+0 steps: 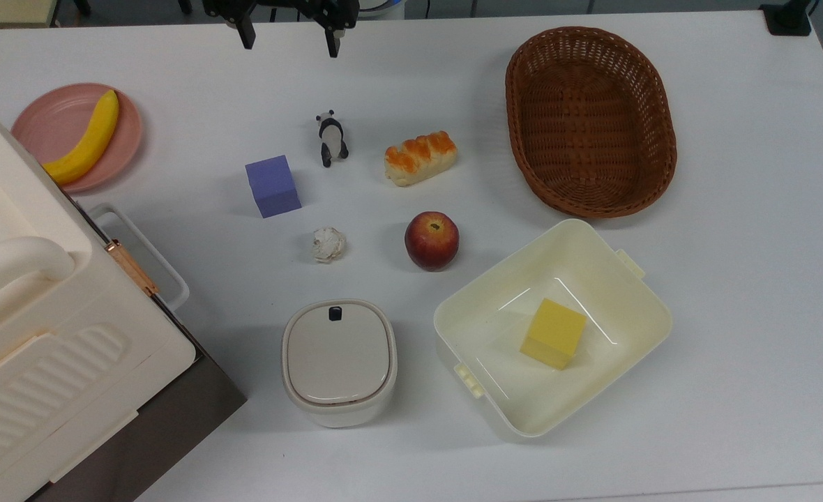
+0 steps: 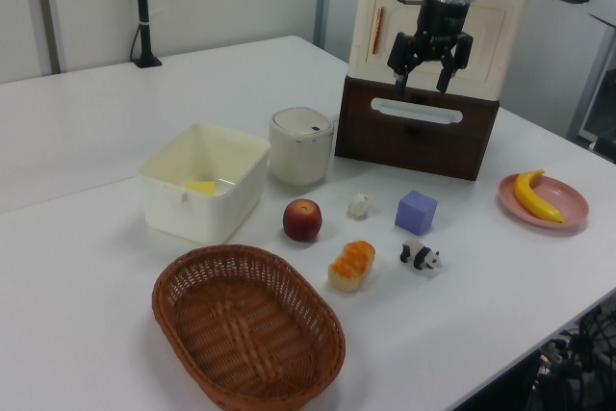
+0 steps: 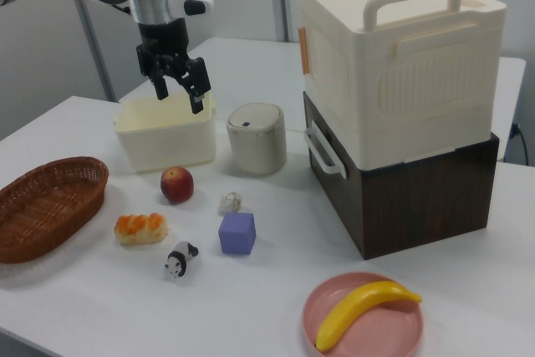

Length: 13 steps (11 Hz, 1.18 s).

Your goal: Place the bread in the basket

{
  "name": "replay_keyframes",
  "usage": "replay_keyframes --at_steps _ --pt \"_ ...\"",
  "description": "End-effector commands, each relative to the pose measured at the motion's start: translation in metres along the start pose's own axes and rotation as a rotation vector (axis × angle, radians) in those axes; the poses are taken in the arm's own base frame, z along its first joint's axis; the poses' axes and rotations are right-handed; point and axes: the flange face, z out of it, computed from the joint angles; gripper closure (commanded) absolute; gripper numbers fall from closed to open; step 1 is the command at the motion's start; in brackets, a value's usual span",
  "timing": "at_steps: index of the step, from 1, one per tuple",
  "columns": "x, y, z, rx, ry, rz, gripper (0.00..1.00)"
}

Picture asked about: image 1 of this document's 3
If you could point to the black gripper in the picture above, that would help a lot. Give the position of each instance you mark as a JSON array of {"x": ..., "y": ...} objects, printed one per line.
[{"x": 279, "y": 5}]

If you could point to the orange glazed bread loaf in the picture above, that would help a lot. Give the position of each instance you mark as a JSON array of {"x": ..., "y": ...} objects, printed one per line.
[{"x": 420, "y": 159}]

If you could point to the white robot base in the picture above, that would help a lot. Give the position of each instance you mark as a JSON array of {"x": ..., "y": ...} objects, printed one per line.
[{"x": 382, "y": 8}]

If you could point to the brown wicker basket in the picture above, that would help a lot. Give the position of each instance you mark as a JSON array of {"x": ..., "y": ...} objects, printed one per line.
[{"x": 591, "y": 125}]

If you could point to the panda figurine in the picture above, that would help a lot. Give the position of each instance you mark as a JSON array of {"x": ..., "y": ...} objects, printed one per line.
[{"x": 330, "y": 136}]

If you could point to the purple cube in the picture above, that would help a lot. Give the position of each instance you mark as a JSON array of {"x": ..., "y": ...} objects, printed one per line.
[{"x": 272, "y": 185}]

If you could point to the crumpled white paper ball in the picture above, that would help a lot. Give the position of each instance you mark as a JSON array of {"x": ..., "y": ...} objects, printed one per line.
[{"x": 328, "y": 244}]

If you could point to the yellow banana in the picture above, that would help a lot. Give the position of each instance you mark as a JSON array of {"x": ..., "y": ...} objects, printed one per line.
[{"x": 91, "y": 143}]

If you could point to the red apple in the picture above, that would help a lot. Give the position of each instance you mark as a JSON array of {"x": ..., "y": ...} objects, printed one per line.
[{"x": 432, "y": 241}]

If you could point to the pink plate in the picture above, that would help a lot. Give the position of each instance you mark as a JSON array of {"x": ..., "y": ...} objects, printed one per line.
[{"x": 56, "y": 125}]

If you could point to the rose gold latch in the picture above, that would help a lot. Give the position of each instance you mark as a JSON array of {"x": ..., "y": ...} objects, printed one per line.
[{"x": 132, "y": 268}]

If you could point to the wooden side table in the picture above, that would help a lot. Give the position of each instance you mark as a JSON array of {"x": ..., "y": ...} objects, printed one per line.
[{"x": 7, "y": 10}]

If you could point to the white lidded container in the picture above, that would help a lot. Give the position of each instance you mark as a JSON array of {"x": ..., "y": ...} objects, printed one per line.
[{"x": 338, "y": 359}]

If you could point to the yellow cube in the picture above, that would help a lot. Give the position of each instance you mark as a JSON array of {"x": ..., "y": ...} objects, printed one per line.
[{"x": 553, "y": 333}]

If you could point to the large cream appliance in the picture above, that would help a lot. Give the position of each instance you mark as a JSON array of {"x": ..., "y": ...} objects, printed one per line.
[{"x": 49, "y": 362}]

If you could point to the cream plastic box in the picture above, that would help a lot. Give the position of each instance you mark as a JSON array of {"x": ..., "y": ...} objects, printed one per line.
[{"x": 523, "y": 390}]

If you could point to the black clamp mount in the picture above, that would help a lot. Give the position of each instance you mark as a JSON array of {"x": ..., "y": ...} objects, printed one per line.
[{"x": 788, "y": 17}]

